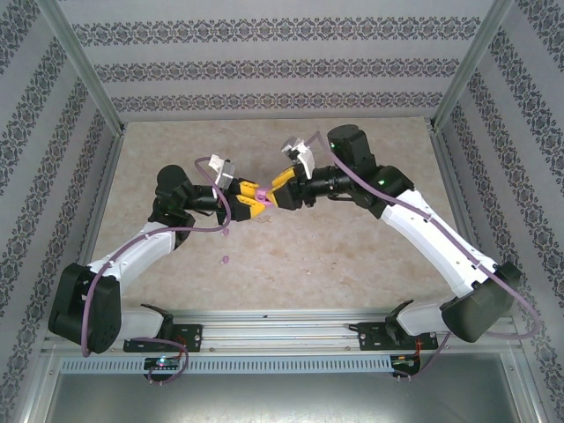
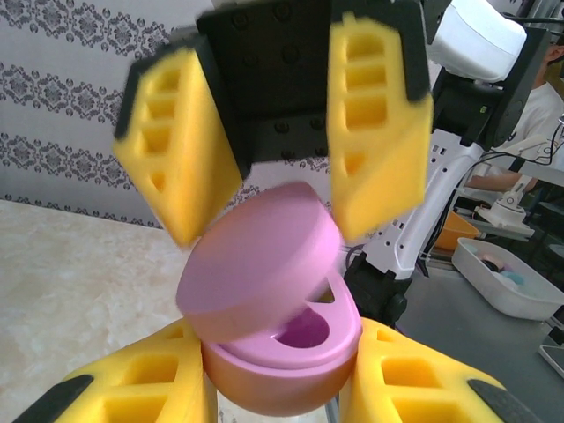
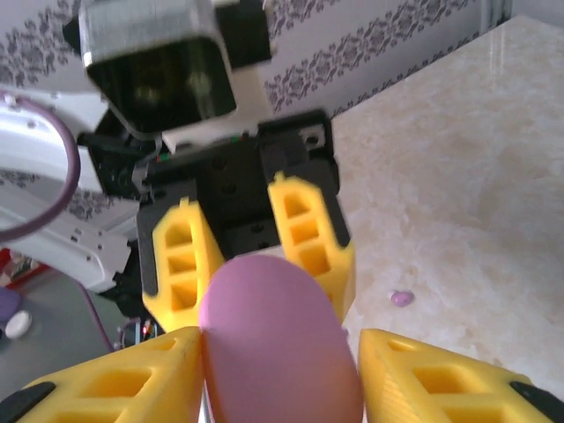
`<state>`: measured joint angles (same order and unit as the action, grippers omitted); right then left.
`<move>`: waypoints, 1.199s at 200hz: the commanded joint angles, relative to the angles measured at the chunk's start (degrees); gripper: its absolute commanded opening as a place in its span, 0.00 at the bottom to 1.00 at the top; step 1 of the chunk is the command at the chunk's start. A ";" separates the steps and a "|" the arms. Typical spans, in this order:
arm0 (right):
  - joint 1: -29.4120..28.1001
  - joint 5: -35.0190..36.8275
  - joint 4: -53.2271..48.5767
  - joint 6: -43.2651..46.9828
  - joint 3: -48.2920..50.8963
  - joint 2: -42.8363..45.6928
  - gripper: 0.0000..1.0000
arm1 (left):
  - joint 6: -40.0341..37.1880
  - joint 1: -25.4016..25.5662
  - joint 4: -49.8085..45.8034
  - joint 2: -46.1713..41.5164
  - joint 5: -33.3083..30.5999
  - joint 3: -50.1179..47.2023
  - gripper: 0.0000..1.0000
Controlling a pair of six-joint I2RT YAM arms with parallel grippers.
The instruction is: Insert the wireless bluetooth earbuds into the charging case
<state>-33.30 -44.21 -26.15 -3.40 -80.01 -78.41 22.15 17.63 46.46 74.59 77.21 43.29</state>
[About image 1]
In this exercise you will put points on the right circuit board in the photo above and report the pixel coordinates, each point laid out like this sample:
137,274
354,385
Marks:
405,362

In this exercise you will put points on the purple earbud charging case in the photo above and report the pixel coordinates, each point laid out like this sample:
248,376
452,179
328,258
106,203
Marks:
263,194

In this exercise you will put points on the grey sheet metal tray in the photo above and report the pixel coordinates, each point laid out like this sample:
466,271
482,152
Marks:
282,396

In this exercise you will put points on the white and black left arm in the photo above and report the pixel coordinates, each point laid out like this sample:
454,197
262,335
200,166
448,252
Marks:
145,242

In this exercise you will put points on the aluminium frame post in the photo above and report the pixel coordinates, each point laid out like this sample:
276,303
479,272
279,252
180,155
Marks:
79,57
476,57

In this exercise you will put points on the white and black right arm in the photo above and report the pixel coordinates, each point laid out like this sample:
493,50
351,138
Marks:
423,229

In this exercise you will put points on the circuit board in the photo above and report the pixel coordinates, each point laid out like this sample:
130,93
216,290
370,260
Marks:
405,362
163,363

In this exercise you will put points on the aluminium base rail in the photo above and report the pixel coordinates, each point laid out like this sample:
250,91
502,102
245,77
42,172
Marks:
282,330

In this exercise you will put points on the left circuit board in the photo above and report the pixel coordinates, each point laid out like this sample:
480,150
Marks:
163,363

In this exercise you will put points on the aluminium side frame rail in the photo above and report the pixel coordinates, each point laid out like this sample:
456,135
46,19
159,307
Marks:
106,185
449,176

